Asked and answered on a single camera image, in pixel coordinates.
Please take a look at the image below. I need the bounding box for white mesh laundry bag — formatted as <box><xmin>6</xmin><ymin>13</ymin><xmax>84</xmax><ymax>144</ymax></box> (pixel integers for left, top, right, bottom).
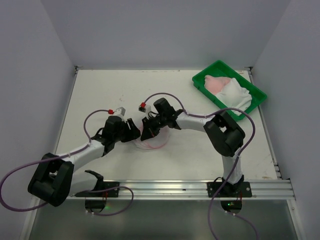
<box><xmin>132</xmin><ymin>126</ymin><xmax>170</xmax><ymax>151</ymax></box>

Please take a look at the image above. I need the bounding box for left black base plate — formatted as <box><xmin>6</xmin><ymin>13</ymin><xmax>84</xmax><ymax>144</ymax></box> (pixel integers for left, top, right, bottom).
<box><xmin>100</xmin><ymin>181</ymin><xmax>120</xmax><ymax>198</ymax></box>

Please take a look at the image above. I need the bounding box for aluminium mounting rail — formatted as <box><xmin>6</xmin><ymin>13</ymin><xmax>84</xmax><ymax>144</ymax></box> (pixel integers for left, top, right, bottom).
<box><xmin>62</xmin><ymin>178</ymin><xmax>293</xmax><ymax>201</ymax></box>

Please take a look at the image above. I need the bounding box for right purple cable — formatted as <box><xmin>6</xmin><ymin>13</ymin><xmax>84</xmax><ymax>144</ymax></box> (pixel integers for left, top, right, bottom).
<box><xmin>139</xmin><ymin>92</ymin><xmax>259</xmax><ymax>240</ymax></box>

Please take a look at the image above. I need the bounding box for green plastic tray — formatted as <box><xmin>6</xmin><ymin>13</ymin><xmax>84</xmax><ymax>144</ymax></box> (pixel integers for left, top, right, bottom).
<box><xmin>192</xmin><ymin>60</ymin><xmax>267</xmax><ymax>114</ymax></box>

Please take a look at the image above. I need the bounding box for white garment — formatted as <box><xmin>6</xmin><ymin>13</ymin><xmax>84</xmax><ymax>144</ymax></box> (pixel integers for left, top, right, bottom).
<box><xmin>215</xmin><ymin>77</ymin><xmax>252</xmax><ymax>111</ymax></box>

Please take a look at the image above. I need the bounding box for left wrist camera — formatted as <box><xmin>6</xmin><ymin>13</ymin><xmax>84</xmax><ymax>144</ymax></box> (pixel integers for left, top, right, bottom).
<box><xmin>113</xmin><ymin>107</ymin><xmax>126</xmax><ymax>122</ymax></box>

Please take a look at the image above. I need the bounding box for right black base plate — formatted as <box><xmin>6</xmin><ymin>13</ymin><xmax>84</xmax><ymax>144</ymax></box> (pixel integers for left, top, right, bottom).
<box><xmin>206</xmin><ymin>175</ymin><xmax>253</xmax><ymax>198</ymax></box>

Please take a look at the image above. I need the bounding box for pink bra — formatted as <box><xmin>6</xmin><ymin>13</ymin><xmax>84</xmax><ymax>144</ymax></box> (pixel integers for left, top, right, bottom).
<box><xmin>204</xmin><ymin>75</ymin><xmax>231</xmax><ymax>95</ymax></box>

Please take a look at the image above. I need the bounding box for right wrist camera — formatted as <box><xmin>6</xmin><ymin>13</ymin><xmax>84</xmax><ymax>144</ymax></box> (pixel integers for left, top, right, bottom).
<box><xmin>138</xmin><ymin>102</ymin><xmax>152</xmax><ymax>118</ymax></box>

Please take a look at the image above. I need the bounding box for purple cable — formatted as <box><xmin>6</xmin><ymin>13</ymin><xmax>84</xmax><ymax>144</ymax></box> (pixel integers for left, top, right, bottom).
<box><xmin>0</xmin><ymin>107</ymin><xmax>135</xmax><ymax>217</ymax></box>
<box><xmin>139</xmin><ymin>92</ymin><xmax>259</xmax><ymax>240</ymax></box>

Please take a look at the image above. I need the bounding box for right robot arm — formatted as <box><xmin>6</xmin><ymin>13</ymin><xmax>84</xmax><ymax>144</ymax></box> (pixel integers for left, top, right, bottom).
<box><xmin>140</xmin><ymin>98</ymin><xmax>245</xmax><ymax>197</ymax></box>

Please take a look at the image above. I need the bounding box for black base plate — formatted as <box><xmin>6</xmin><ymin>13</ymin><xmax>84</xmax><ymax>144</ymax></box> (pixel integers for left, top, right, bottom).
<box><xmin>206</xmin><ymin>175</ymin><xmax>253</xmax><ymax>198</ymax></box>
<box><xmin>100</xmin><ymin>181</ymin><xmax>120</xmax><ymax>198</ymax></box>

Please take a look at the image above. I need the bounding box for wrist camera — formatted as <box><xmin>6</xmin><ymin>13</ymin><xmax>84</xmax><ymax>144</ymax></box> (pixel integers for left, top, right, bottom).
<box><xmin>138</xmin><ymin>102</ymin><xmax>152</xmax><ymax>118</ymax></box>
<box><xmin>113</xmin><ymin>107</ymin><xmax>126</xmax><ymax>122</ymax></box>

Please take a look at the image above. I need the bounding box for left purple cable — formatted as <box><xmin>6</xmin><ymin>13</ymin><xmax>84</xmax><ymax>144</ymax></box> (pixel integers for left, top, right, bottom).
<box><xmin>0</xmin><ymin>107</ymin><xmax>135</xmax><ymax>217</ymax></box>

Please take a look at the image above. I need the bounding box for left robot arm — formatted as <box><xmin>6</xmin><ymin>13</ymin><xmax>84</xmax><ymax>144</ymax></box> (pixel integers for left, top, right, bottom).
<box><xmin>27</xmin><ymin>116</ymin><xmax>141</xmax><ymax>207</ymax></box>

